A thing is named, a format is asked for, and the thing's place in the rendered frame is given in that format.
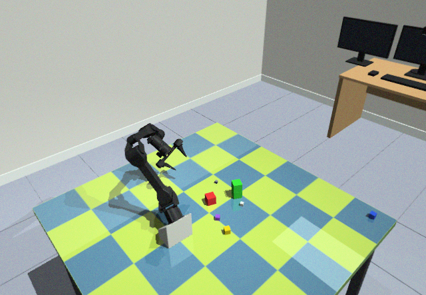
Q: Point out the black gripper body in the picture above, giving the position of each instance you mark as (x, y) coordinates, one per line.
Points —
(166, 149)

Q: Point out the small yellow block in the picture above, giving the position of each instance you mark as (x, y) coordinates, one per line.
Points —
(227, 230)

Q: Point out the small blue block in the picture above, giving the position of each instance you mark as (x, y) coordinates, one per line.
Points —
(372, 214)

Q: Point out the red block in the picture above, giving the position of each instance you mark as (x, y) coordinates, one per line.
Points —
(210, 198)

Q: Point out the green block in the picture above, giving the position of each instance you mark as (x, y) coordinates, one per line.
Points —
(237, 194)
(236, 185)

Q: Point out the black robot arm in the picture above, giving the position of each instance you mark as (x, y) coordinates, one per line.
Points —
(138, 157)

